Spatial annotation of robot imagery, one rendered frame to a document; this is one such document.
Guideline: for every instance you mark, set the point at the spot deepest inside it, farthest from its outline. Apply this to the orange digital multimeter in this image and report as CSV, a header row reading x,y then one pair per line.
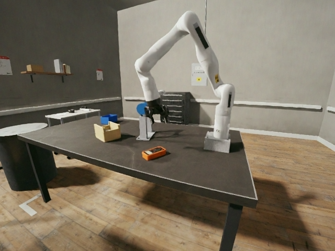
x,y
153,153

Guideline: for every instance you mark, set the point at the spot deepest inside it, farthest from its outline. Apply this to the small open wooden crate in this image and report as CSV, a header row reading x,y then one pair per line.
x,y
108,132

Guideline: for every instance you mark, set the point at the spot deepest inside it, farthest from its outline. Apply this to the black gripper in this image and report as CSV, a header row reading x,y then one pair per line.
x,y
156,109

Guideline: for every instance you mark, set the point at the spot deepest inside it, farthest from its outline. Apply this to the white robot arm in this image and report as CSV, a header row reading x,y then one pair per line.
x,y
189,22

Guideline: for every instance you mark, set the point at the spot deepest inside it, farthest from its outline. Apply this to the blue open bin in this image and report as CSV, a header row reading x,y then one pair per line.
x,y
105,120

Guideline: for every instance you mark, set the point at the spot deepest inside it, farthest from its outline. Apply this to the white bolted cradle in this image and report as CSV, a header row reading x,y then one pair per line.
x,y
146,131

